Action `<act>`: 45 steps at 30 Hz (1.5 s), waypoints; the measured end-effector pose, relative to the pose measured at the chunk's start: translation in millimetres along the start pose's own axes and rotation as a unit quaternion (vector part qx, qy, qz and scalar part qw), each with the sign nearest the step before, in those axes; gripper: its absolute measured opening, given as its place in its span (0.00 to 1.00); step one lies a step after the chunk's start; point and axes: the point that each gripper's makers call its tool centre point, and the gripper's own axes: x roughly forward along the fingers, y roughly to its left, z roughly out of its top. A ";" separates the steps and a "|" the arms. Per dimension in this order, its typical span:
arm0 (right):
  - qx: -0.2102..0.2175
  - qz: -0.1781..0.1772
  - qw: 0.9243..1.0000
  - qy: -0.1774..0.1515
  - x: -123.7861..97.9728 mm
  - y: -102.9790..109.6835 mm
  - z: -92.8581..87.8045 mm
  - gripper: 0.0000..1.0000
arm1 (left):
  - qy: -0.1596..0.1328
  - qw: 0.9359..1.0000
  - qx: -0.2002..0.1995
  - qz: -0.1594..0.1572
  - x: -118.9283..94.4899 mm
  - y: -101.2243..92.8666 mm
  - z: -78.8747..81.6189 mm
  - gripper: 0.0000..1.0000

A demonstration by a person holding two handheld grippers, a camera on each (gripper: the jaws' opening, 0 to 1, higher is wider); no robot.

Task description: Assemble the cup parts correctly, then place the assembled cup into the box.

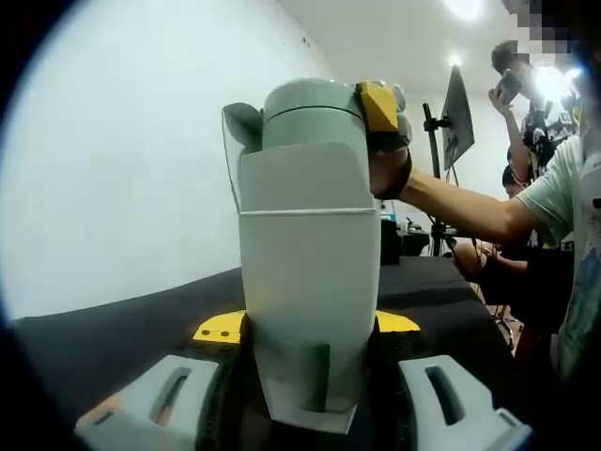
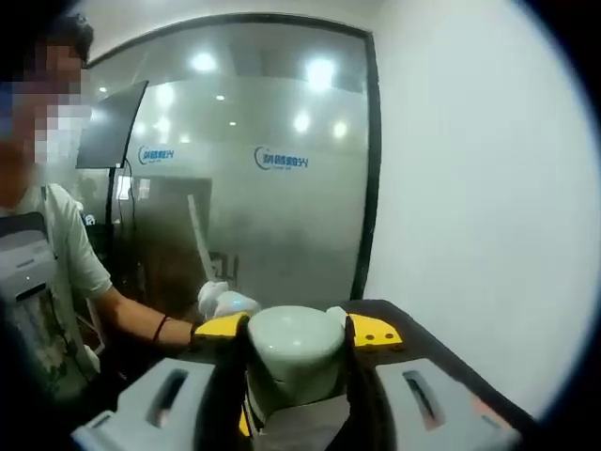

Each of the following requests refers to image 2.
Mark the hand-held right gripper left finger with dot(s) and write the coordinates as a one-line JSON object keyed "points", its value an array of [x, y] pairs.
{"points": [[141, 409]]}

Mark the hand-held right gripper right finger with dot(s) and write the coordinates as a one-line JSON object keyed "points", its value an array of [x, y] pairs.
{"points": [[451, 413]]}

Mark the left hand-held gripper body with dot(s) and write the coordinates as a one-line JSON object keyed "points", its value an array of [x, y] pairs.
{"points": [[225, 300]]}

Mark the pale green cup body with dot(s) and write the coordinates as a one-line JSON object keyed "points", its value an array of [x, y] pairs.
{"points": [[296, 347]]}

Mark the person's left hand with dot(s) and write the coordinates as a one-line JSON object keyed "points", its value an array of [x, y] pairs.
{"points": [[193, 336]]}

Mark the black wristband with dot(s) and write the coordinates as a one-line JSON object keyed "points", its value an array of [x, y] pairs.
{"points": [[162, 328]]}

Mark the black monitor stand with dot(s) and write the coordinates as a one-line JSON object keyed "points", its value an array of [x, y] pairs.
{"points": [[112, 221]]}

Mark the black monitor screen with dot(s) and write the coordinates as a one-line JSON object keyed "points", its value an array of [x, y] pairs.
{"points": [[110, 127]]}

